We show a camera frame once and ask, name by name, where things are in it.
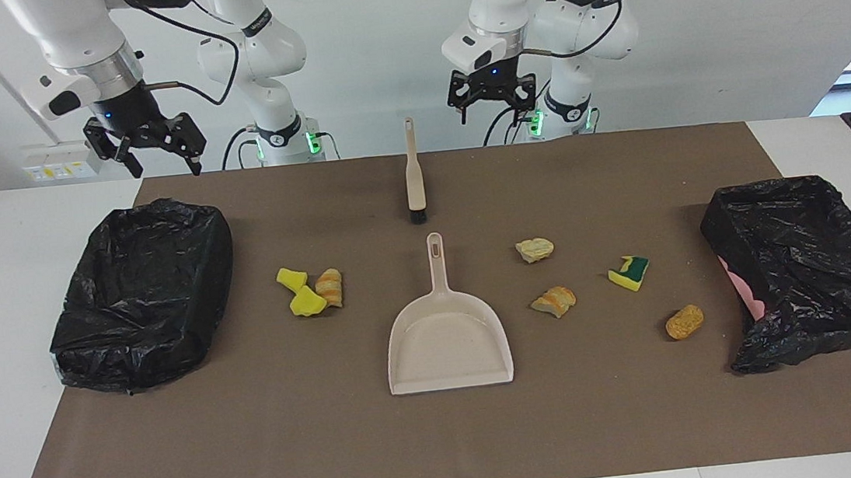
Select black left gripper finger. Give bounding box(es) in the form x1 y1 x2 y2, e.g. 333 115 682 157
504 72 541 129
445 70 481 127

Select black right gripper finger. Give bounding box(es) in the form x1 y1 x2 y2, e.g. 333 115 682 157
141 110 211 181
82 115 144 184

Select beige hand brush black bristles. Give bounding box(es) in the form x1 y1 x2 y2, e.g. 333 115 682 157
399 117 429 225

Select pale yellow sponge scrap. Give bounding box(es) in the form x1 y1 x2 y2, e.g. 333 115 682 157
514 236 556 265

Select notched yellow sponge piece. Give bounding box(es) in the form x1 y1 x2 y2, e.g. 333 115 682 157
275 265 310 295

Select chunky yellow sponge piece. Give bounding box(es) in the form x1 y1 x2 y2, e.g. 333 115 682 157
288 283 329 319

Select green yellow sponge piece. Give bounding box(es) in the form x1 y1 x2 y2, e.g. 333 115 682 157
605 253 652 295

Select orange striped toy croissant piece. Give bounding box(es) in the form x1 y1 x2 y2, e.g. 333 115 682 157
528 284 579 322

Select beige plastic dustpan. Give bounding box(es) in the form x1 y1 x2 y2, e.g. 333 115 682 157
375 225 517 397

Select brown oval toy bread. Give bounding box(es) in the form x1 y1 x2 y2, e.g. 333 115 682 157
663 303 706 342

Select left black bag bin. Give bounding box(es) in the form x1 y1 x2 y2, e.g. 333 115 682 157
37 194 246 402

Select pink plastic bin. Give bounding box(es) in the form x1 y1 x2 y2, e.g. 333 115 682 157
717 251 767 325

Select black plastic trash bag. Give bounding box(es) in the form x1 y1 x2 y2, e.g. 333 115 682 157
696 171 851 378

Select brown paper table mat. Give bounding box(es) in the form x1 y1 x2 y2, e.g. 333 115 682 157
0 110 851 478

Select black right base cable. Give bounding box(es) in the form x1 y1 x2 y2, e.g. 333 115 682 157
218 125 263 171

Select black base cable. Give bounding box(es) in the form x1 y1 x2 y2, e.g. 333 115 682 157
218 125 263 171
477 82 557 147

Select black left base cable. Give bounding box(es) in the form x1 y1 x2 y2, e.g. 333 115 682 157
477 82 557 147

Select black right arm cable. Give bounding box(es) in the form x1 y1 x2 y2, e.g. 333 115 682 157
107 0 245 116

